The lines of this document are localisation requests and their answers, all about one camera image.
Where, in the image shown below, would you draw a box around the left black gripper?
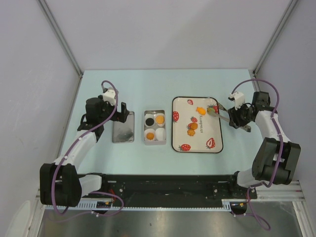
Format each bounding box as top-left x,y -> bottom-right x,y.
98,95 -> 129,123

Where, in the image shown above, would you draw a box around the metal tongs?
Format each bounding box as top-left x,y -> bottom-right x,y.
208,103 -> 251,132

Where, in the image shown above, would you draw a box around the black round cookie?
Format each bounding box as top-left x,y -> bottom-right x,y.
145,118 -> 155,127

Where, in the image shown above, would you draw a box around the brown ridged cookie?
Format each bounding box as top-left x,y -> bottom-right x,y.
146,132 -> 155,141

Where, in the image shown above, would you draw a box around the tan round cookie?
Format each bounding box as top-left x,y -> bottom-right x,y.
156,115 -> 164,124

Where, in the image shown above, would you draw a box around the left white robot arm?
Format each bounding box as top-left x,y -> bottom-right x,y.
39,93 -> 129,207

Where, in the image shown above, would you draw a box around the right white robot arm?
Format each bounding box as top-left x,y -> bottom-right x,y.
228,92 -> 301,198

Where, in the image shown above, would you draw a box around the silver tin lid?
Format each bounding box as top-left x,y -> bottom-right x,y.
112,112 -> 135,143

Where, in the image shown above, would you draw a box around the green round cookie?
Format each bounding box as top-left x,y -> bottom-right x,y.
207,107 -> 216,115

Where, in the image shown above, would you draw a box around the white paper cup back-left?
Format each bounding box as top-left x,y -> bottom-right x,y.
144,114 -> 156,127

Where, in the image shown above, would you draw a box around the white paper cup front-left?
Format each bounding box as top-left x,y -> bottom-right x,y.
144,128 -> 156,142

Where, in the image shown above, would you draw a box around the orange fish cookie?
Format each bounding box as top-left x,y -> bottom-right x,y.
196,107 -> 206,116

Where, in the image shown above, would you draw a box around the white paper cup back-right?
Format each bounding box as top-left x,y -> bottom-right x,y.
155,113 -> 165,127

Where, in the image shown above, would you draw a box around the silver tin box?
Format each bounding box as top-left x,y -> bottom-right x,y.
143,110 -> 167,146

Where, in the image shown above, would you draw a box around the brown round cookie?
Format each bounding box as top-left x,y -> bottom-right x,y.
190,122 -> 198,130

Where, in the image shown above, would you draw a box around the strawberry pattern tray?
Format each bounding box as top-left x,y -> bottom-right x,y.
171,96 -> 224,154

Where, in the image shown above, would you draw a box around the orange flower cookie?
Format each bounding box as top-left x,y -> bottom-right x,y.
187,129 -> 195,136

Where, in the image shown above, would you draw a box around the white paper cup front-right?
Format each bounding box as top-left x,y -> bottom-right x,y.
156,127 -> 166,141

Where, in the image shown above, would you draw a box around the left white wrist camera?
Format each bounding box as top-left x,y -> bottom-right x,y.
102,87 -> 117,106

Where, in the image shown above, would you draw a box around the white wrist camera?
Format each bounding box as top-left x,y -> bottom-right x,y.
102,87 -> 117,106
228,91 -> 245,110

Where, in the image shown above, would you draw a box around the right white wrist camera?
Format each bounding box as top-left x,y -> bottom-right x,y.
228,91 -> 245,110

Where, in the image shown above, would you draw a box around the aluminium frame post right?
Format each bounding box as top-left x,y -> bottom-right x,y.
252,0 -> 300,77

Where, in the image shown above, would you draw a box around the aluminium frame post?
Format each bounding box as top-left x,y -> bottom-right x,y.
252,0 -> 300,77
37,0 -> 83,78

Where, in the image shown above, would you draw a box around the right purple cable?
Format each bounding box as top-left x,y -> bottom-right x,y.
233,79 -> 281,231

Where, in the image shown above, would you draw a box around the purple cable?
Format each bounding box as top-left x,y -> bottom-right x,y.
53,80 -> 125,215
233,79 -> 281,231

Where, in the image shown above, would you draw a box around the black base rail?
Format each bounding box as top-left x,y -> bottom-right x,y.
49,172 -> 257,213

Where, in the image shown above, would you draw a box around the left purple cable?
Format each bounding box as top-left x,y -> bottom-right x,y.
53,80 -> 125,215

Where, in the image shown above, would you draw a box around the aluminium frame post left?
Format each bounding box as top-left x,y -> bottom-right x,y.
37,0 -> 83,78

